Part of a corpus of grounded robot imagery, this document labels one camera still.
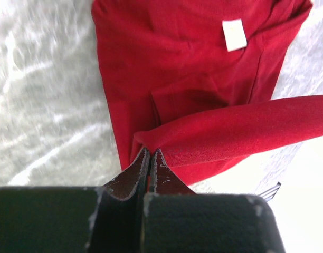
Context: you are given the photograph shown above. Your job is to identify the aluminium frame rail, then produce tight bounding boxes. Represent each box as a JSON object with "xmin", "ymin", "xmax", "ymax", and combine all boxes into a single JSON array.
[{"xmin": 258, "ymin": 182, "xmax": 281, "ymax": 202}]

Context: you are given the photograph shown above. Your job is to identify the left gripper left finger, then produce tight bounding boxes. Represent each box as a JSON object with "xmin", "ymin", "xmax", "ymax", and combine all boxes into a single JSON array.
[{"xmin": 0, "ymin": 149, "xmax": 150, "ymax": 252}]

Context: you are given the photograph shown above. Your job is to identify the red t shirt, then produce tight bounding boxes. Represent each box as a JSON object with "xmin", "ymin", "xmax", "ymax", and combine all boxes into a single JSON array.
[{"xmin": 91, "ymin": 1, "xmax": 323, "ymax": 184}]

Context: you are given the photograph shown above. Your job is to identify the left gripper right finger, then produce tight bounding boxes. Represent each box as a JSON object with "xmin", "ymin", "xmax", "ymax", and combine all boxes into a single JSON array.
[{"xmin": 140, "ymin": 150, "xmax": 285, "ymax": 252}]

